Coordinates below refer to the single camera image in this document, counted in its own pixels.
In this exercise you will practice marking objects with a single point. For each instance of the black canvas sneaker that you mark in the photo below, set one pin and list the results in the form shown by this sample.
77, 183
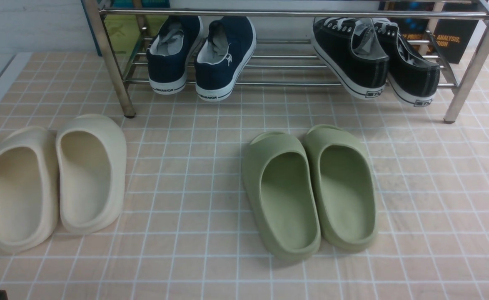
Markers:
351, 49
414, 80

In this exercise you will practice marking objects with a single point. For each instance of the silver metal shoe rack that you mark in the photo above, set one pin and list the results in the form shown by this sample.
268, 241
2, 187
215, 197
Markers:
286, 27

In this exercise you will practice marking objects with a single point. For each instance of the left green foam slipper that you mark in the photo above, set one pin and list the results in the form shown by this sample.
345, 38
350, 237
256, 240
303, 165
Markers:
277, 178

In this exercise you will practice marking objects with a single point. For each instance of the green foam slipper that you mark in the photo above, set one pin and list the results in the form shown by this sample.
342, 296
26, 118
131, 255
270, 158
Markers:
343, 186
277, 178

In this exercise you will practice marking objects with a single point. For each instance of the right navy canvas sneaker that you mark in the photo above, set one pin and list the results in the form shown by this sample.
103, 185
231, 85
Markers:
229, 46

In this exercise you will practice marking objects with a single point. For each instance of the navy canvas sneaker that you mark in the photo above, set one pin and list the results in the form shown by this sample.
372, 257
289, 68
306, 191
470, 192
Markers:
229, 46
170, 51

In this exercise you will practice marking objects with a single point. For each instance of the right green foam slipper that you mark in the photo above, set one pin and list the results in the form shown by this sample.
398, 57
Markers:
343, 186

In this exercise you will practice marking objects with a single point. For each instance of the left navy canvas sneaker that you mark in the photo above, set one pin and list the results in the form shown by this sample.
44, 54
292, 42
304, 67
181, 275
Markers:
170, 51

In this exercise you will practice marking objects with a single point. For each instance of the right cream foam slipper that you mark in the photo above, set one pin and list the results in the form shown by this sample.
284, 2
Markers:
92, 156

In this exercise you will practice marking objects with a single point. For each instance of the cream foam slipper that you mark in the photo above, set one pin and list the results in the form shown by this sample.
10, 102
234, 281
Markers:
29, 201
92, 156

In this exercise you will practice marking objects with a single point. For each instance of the yellow-green box blue edge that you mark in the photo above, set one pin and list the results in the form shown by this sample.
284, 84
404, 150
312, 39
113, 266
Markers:
122, 29

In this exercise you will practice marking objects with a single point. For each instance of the left cream foam slipper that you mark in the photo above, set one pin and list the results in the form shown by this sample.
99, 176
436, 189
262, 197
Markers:
29, 201

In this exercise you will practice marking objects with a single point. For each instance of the black book orange lettering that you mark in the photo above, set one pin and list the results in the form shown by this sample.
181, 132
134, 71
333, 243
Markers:
452, 36

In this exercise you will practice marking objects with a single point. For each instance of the dark object bottom corner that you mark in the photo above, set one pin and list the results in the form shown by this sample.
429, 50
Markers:
3, 295

